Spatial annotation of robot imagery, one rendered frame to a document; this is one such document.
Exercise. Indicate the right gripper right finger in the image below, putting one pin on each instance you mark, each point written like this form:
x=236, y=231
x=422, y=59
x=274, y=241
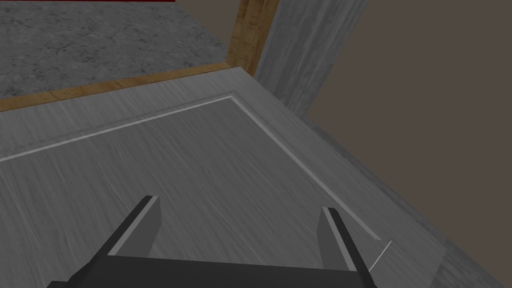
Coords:
x=336, y=244

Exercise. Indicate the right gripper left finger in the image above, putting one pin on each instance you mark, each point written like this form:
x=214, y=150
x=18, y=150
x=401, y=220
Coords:
x=138, y=232

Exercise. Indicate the grey panelled door leaf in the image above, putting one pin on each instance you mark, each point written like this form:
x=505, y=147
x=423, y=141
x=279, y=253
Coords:
x=208, y=160

